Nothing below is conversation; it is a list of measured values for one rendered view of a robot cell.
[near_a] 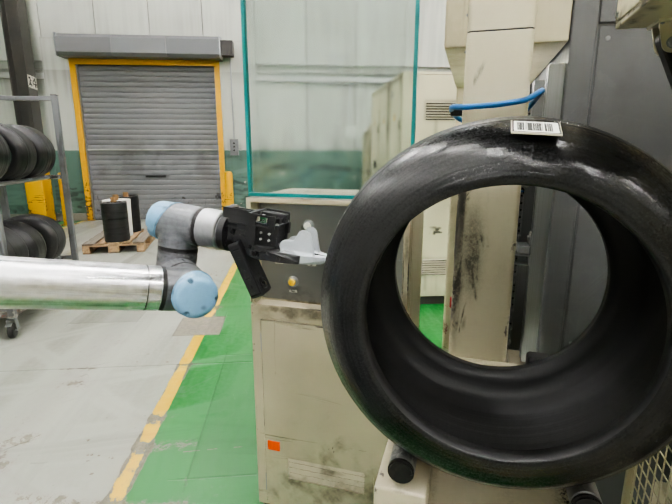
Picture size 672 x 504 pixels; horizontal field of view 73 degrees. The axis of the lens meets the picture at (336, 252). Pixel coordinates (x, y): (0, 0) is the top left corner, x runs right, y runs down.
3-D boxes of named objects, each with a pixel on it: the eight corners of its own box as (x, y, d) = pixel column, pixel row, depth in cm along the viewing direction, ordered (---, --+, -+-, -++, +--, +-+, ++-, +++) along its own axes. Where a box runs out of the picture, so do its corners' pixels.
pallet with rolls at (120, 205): (105, 238, 745) (99, 191, 728) (157, 236, 763) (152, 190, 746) (82, 254, 631) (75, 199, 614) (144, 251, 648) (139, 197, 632)
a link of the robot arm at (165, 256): (158, 311, 82) (164, 252, 81) (148, 295, 92) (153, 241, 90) (201, 311, 87) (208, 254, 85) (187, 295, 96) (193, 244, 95)
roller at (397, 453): (436, 379, 108) (419, 387, 109) (425, 363, 107) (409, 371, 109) (419, 480, 75) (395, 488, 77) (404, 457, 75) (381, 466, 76)
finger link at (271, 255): (297, 257, 78) (250, 248, 80) (296, 266, 79) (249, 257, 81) (306, 252, 83) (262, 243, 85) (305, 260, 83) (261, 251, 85)
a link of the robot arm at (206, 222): (192, 250, 85) (216, 242, 92) (214, 255, 84) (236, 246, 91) (194, 210, 83) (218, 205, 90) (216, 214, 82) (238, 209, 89)
